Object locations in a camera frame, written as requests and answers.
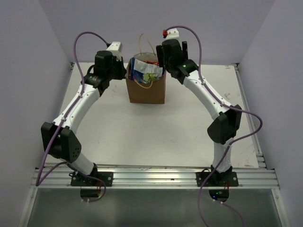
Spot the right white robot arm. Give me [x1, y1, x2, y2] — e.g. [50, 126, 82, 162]
[156, 39, 241, 186]

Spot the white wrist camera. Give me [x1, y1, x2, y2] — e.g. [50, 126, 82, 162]
[162, 28, 179, 40]
[106, 42, 123, 61]

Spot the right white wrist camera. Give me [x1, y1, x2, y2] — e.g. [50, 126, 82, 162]
[162, 28, 179, 40]

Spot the blue snack bag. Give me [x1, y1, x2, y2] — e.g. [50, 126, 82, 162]
[130, 57, 165, 79]

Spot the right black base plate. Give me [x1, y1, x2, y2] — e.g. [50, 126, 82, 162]
[196, 171, 239, 187]

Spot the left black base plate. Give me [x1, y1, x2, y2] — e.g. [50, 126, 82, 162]
[69, 172, 114, 187]

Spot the green gummy candy bag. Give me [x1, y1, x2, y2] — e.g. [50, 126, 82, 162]
[141, 73, 161, 84]

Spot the brown paper bag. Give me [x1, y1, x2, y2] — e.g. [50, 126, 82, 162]
[125, 34, 166, 104]

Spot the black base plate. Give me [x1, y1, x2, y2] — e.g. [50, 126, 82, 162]
[196, 171, 239, 187]
[69, 172, 114, 187]

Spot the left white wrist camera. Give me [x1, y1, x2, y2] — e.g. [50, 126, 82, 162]
[106, 42, 123, 61]

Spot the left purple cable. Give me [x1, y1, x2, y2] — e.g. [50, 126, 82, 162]
[35, 31, 112, 203]

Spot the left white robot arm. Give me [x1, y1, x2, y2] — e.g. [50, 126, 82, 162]
[41, 49, 126, 186]

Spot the aluminium rail frame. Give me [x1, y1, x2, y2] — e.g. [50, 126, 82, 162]
[20, 76, 290, 227]

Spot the red Doritos chip bag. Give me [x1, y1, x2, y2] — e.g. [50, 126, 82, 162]
[144, 61, 159, 66]

